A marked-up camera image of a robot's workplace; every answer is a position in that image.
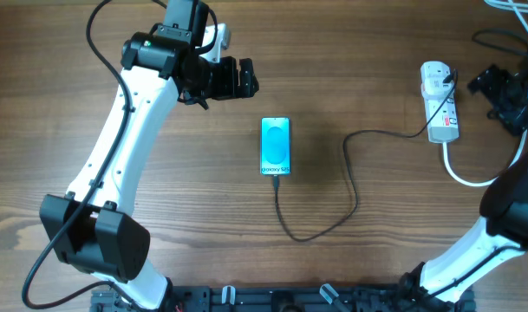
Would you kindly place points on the white power strip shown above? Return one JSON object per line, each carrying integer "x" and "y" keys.
{"x": 442, "y": 120}

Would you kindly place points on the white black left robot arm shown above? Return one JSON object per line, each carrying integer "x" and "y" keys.
{"x": 91, "y": 226}

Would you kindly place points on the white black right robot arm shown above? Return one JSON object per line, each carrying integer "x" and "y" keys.
{"x": 501, "y": 232}

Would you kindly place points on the smartphone with blue screen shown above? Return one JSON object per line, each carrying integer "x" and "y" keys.
{"x": 275, "y": 146}

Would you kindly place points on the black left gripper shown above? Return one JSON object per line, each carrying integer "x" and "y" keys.
{"x": 227, "y": 88}

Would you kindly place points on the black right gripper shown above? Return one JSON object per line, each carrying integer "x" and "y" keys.
{"x": 486, "y": 81}

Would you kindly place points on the white USB charger plug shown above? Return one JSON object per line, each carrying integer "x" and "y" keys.
{"x": 436, "y": 80}

